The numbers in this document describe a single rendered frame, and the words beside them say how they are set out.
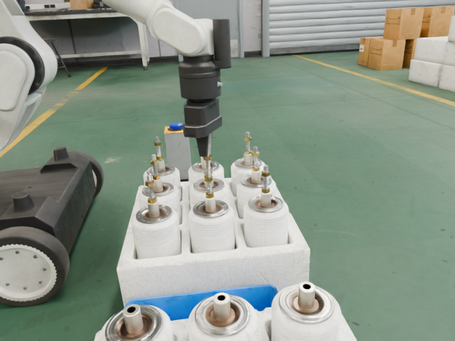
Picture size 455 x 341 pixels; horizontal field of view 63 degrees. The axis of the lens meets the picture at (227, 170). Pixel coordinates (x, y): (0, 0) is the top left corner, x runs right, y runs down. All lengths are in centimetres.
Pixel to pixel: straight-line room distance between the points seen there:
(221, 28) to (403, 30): 378
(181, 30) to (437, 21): 409
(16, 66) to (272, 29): 516
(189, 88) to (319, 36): 546
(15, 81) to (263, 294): 75
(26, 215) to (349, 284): 80
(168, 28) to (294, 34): 534
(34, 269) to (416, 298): 90
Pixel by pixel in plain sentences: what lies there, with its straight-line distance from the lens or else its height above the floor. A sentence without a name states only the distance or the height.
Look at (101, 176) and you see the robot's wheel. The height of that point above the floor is 10.
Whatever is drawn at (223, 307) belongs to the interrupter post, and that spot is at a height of 27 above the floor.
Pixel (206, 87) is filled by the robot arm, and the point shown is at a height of 49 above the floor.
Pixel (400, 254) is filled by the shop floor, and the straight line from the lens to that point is 114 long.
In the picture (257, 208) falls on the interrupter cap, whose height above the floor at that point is 25.
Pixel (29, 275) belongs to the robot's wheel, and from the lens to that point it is 102.
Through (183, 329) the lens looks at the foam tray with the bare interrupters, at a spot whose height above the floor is 18.
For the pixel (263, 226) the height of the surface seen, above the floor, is 22.
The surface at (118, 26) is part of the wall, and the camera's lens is 586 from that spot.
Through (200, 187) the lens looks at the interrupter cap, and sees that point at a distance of 88.
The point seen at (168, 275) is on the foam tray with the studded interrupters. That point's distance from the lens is 78.
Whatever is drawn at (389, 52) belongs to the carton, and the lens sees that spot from 442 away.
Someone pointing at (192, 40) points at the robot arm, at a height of 59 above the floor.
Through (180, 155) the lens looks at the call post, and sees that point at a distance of 113.
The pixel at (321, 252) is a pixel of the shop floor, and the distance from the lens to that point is 109.
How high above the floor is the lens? 63
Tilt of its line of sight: 23 degrees down
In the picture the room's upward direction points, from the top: 3 degrees counter-clockwise
